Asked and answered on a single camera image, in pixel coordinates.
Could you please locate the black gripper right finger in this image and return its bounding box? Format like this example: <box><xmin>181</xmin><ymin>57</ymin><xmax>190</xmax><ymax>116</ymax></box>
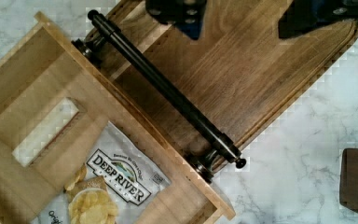
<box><xmin>278</xmin><ymin>0</ymin><xmax>358</xmax><ymax>39</ymax></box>

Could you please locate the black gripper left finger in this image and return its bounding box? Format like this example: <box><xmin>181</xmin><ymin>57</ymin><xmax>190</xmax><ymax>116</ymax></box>
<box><xmin>145</xmin><ymin>0</ymin><xmax>207</xmax><ymax>40</ymax></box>

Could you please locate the dark wooden cutting board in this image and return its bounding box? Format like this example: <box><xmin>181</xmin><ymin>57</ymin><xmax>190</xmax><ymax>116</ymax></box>
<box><xmin>92</xmin><ymin>0</ymin><xmax>358</xmax><ymax>170</ymax></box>

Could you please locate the Deep River chips bag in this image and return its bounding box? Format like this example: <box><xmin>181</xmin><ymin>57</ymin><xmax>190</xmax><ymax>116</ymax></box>
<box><xmin>30</xmin><ymin>122</ymin><xmax>171</xmax><ymax>224</ymax></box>

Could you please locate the black metal drawer handle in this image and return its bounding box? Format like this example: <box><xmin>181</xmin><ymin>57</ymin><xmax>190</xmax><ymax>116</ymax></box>
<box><xmin>72</xmin><ymin>9</ymin><xmax>247</xmax><ymax>183</ymax></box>

